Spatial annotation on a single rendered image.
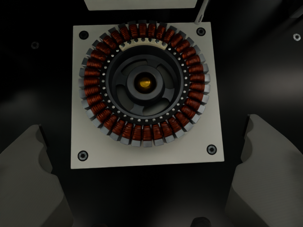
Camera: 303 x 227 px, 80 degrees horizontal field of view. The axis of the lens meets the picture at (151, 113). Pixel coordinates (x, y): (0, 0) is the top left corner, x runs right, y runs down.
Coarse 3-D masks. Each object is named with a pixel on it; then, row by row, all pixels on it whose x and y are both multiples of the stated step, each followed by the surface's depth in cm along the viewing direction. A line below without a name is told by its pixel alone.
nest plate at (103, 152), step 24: (168, 24) 20; (192, 24) 20; (72, 72) 19; (72, 96) 18; (120, 96) 19; (216, 96) 19; (72, 120) 18; (216, 120) 18; (72, 144) 18; (96, 144) 18; (120, 144) 18; (168, 144) 18; (192, 144) 18; (216, 144) 18; (72, 168) 17
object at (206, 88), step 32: (128, 32) 16; (160, 32) 16; (96, 64) 15; (128, 64) 18; (160, 64) 18; (192, 64) 16; (96, 96) 15; (128, 96) 17; (160, 96) 17; (192, 96) 15; (128, 128) 14; (160, 128) 15
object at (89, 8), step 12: (84, 0) 9; (96, 0) 9; (108, 0) 9; (120, 0) 9; (132, 0) 10; (144, 0) 10; (156, 0) 10; (168, 0) 10; (180, 0) 10; (192, 0) 10
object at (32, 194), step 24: (24, 144) 9; (48, 144) 11; (0, 168) 8; (24, 168) 8; (48, 168) 9; (0, 192) 7; (24, 192) 7; (48, 192) 7; (0, 216) 6; (24, 216) 6; (48, 216) 6; (72, 216) 7
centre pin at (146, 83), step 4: (140, 76) 17; (144, 76) 16; (148, 76) 17; (136, 80) 17; (140, 80) 16; (144, 80) 16; (148, 80) 16; (152, 80) 17; (136, 84) 17; (140, 84) 16; (144, 84) 16; (148, 84) 16; (152, 84) 16; (136, 88) 17; (140, 88) 16; (144, 88) 16; (148, 88) 16; (152, 88) 17; (140, 92) 17; (144, 92) 16; (148, 92) 17
